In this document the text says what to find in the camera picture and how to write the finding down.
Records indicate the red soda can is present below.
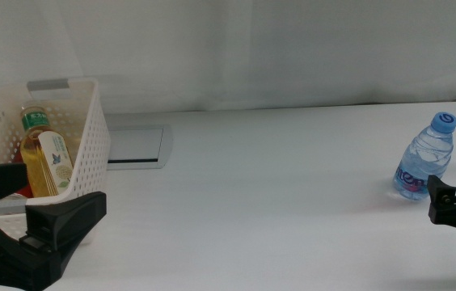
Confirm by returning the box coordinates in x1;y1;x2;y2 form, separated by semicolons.
7;150;35;200

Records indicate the yellow tea bottle white cap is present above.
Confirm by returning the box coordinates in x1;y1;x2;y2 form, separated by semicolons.
19;103;75;198

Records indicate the clear water bottle blue cap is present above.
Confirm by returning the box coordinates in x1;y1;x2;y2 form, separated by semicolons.
391;112;456;202

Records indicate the white perforated plastic basket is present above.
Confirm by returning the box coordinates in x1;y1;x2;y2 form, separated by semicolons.
0;78;112;246

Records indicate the white cloth backdrop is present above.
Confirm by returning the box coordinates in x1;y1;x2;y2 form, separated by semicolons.
0;0;456;118

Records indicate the silver table cable hatch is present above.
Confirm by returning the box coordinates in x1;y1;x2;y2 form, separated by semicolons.
106;124;175;171

